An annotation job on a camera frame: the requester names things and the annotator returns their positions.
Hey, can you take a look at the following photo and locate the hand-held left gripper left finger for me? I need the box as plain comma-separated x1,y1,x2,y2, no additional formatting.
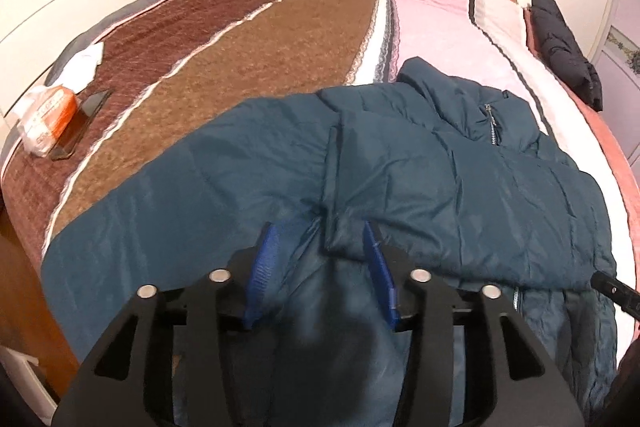
52,222,302,427

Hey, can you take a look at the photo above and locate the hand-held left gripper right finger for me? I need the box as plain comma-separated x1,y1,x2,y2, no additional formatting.
363,221,586,427

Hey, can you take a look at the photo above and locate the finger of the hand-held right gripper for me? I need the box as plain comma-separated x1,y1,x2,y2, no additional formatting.
590,272,640,323

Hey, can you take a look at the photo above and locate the teal puffer jacket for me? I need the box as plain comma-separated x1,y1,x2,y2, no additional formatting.
41,57,621,427

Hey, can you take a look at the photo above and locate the salmon bed cover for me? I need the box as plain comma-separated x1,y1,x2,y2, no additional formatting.
439,0,640,233

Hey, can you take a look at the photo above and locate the brown striped blanket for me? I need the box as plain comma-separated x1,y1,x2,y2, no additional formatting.
0,0,401,268

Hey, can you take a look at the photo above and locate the black phone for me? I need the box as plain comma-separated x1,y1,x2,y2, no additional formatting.
50,89,113,160

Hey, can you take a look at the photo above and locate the white wardrobe door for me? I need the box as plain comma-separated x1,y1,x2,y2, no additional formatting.
585,0,640,88

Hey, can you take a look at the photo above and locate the folded black jacket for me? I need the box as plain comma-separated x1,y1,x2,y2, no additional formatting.
530,0,603,112

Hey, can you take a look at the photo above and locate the orange and white plastic bag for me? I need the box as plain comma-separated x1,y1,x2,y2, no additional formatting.
10,84,81,156

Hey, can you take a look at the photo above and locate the white tissue paper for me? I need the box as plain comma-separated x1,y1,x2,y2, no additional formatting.
44,42,105,88

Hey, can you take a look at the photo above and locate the wooden bed frame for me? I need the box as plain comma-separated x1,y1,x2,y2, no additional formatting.
0,207,81,398

